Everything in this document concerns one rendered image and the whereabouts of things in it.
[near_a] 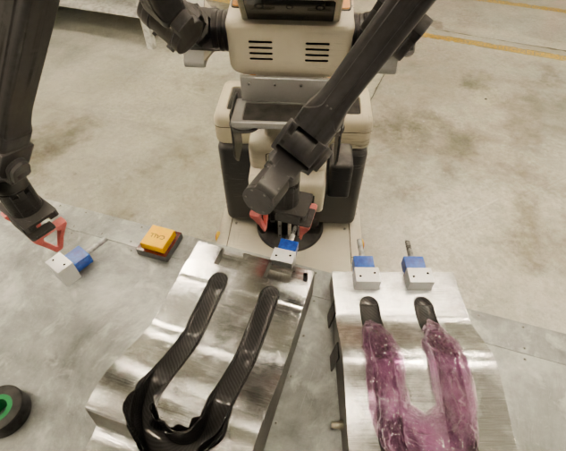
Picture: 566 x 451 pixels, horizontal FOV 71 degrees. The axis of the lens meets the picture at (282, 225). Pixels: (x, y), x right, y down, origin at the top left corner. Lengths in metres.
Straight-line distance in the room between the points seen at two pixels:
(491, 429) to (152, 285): 0.70
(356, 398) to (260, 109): 0.64
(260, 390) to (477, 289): 1.51
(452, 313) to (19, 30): 0.82
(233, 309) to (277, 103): 0.49
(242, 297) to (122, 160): 1.96
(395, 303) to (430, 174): 1.74
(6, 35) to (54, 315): 0.58
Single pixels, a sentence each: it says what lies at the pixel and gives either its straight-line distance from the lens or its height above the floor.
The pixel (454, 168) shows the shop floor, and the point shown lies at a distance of 2.61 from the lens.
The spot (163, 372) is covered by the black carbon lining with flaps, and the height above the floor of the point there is 0.92.
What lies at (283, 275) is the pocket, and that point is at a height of 0.86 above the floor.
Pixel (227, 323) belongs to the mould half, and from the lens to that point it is 0.77.
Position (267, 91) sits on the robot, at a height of 1.07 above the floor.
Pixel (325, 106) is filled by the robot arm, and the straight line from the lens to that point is 0.59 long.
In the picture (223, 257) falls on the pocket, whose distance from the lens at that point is 0.88.
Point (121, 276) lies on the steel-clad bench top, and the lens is 0.99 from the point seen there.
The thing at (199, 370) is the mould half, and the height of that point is 0.91.
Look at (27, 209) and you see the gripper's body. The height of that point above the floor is 1.03.
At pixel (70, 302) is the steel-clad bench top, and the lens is 0.99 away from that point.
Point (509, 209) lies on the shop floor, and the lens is 2.48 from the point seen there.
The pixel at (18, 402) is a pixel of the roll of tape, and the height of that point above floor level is 0.84.
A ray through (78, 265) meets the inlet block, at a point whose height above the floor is 0.83.
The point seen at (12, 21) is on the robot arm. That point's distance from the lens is 0.61.
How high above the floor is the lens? 1.56
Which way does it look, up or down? 48 degrees down
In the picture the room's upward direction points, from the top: straight up
